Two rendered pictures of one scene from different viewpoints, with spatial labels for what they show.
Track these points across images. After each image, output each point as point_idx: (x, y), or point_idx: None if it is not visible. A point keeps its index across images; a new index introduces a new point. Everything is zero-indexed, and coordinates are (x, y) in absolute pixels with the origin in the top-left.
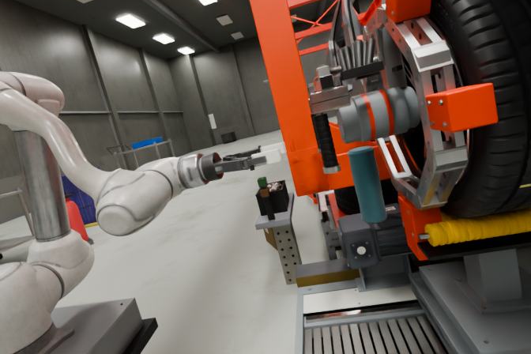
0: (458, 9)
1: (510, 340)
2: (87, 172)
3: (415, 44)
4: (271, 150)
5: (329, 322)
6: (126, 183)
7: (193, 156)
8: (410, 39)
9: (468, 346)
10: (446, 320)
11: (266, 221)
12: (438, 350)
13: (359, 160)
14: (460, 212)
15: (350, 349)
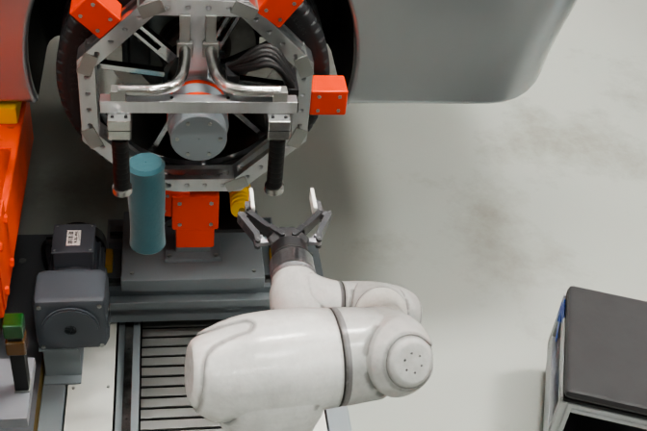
0: (310, 18)
1: (253, 257)
2: (398, 305)
3: (302, 50)
4: (314, 192)
5: (136, 429)
6: (393, 285)
7: (301, 251)
8: (297, 45)
9: (227, 294)
10: (191, 299)
11: (25, 396)
12: (197, 332)
13: (163, 175)
14: None
15: (186, 409)
